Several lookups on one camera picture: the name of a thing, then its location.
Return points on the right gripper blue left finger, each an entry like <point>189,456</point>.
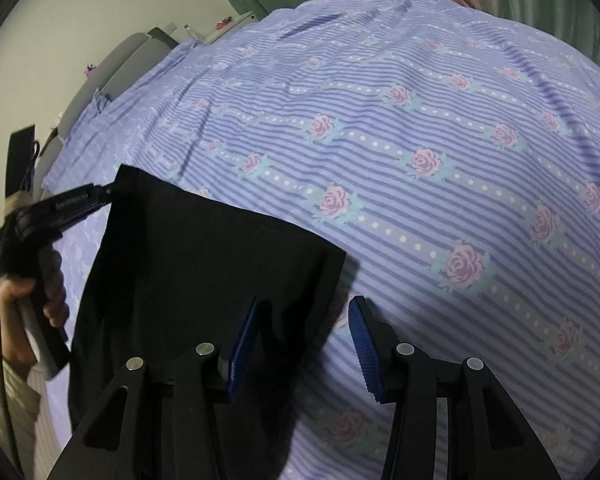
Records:
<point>240,354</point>

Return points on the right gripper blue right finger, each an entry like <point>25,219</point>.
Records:
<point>374,342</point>

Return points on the black pants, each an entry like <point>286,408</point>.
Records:
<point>175,270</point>

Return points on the person left hand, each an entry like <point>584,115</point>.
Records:
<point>33,312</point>

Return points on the purple floral pillow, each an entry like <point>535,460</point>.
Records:
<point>99,102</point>

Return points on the purple floral bed sheet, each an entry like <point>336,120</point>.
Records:
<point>454,156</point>

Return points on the grey bed headboard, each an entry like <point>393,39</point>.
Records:
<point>121,68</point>

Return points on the clear plastic bottle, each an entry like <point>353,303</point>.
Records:
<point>192,34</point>

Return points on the white nightstand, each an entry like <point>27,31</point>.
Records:
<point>228,26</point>

